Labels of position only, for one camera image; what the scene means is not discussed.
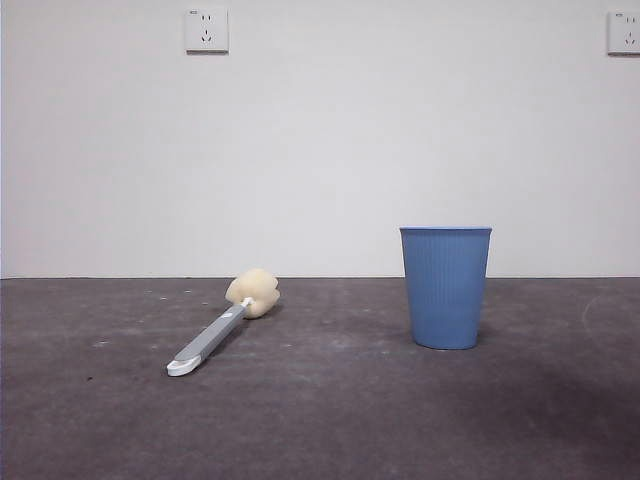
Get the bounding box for blue ribbed plastic cup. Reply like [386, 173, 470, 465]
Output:
[399, 225, 494, 350]

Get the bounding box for grey cup brush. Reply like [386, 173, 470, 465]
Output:
[166, 267, 280, 377]

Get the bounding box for white wall socket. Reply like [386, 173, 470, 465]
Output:
[185, 8, 229, 55]
[606, 10, 640, 57]

